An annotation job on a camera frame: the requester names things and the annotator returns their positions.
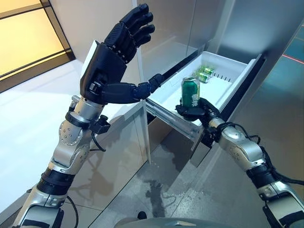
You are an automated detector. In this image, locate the white tall cabinet panel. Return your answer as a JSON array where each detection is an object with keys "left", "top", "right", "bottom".
[{"left": 51, "top": 0, "right": 152, "bottom": 165}]

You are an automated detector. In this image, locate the silver fridge drawer front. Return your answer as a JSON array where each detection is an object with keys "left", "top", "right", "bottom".
[{"left": 190, "top": 54, "right": 266, "bottom": 167}]

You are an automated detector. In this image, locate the small green drink can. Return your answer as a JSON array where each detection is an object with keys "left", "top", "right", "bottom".
[
  {"left": 195, "top": 72, "right": 211, "bottom": 84},
  {"left": 201, "top": 66, "right": 216, "bottom": 76}
]

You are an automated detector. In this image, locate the grey robot torso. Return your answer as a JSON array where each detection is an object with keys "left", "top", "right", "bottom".
[{"left": 113, "top": 217, "right": 239, "bottom": 228}]

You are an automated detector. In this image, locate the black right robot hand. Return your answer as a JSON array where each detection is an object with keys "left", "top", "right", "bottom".
[{"left": 175, "top": 96, "right": 220, "bottom": 124}]

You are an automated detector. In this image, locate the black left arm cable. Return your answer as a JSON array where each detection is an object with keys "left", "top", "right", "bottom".
[{"left": 63, "top": 132, "right": 106, "bottom": 228}]

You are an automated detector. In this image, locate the silver fridge body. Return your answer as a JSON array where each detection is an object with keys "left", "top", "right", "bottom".
[{"left": 132, "top": 0, "right": 304, "bottom": 167}]

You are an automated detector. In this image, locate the black framed lit window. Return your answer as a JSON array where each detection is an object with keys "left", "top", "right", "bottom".
[{"left": 0, "top": 0, "right": 77, "bottom": 94}]

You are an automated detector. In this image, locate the tall green beer can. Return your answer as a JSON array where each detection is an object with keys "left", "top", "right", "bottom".
[{"left": 181, "top": 76, "right": 201, "bottom": 110}]

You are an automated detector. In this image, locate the white flat hand mount plate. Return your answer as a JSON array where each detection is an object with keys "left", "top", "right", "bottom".
[{"left": 81, "top": 39, "right": 98, "bottom": 78}]

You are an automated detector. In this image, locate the white fridge drawer bin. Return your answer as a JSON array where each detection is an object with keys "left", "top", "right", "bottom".
[{"left": 145, "top": 51, "right": 257, "bottom": 141}]

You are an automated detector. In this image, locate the black wrist connector block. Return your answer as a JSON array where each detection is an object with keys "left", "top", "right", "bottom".
[{"left": 90, "top": 115, "right": 111, "bottom": 134}]

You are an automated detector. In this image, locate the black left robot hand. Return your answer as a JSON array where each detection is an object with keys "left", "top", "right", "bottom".
[{"left": 79, "top": 3, "right": 165, "bottom": 105}]

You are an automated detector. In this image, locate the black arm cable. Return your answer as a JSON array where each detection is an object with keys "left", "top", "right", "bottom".
[
  {"left": 63, "top": 132, "right": 106, "bottom": 228},
  {"left": 217, "top": 121, "right": 304, "bottom": 186}
]

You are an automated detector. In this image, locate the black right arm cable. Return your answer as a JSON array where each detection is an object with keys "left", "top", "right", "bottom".
[{"left": 217, "top": 121, "right": 304, "bottom": 186}]

